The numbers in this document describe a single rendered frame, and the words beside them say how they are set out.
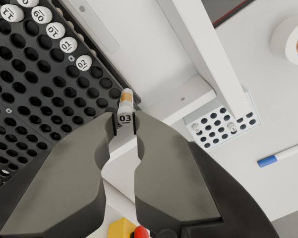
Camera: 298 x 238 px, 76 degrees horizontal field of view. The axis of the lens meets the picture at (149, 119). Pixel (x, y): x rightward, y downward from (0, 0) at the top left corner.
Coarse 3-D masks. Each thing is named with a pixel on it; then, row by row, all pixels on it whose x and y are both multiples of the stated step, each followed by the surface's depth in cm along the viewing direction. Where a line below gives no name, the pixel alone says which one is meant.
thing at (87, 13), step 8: (72, 0) 20; (80, 0) 20; (80, 8) 20; (88, 8) 21; (80, 16) 21; (88, 16) 21; (96, 16) 21; (88, 24) 21; (96, 24) 21; (96, 32) 22; (104, 32) 22; (104, 40) 22; (112, 40) 22; (112, 48) 23
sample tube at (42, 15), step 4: (36, 8) 15; (40, 8) 15; (44, 8) 15; (48, 8) 16; (32, 12) 15; (36, 12) 15; (40, 12) 15; (44, 12) 15; (48, 12) 16; (60, 12) 18; (32, 16) 15; (36, 16) 15; (40, 16) 15; (44, 16) 15; (48, 16) 15; (52, 16) 16; (36, 20) 15; (40, 20) 15; (44, 20) 15; (48, 20) 16
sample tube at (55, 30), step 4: (52, 24) 16; (56, 24) 16; (60, 24) 16; (72, 24) 19; (48, 28) 16; (52, 28) 16; (56, 28) 16; (60, 28) 16; (64, 28) 17; (48, 32) 16; (52, 32) 16; (56, 32) 16; (60, 32) 16; (64, 32) 17; (52, 36) 16; (56, 36) 16; (60, 36) 16
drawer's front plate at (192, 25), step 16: (160, 0) 19; (176, 0) 14; (192, 0) 14; (176, 16) 16; (192, 16) 14; (176, 32) 22; (192, 32) 15; (208, 32) 15; (192, 48) 19; (208, 48) 16; (208, 64) 16; (224, 64) 17; (208, 80) 22; (224, 80) 17; (224, 96) 18; (240, 96) 18; (240, 112) 19
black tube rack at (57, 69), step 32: (0, 0) 18; (0, 32) 17; (32, 32) 20; (0, 64) 18; (32, 64) 18; (64, 64) 18; (0, 96) 19; (32, 96) 20; (64, 96) 20; (96, 96) 21; (0, 128) 25; (32, 128) 22; (64, 128) 25; (0, 160) 24
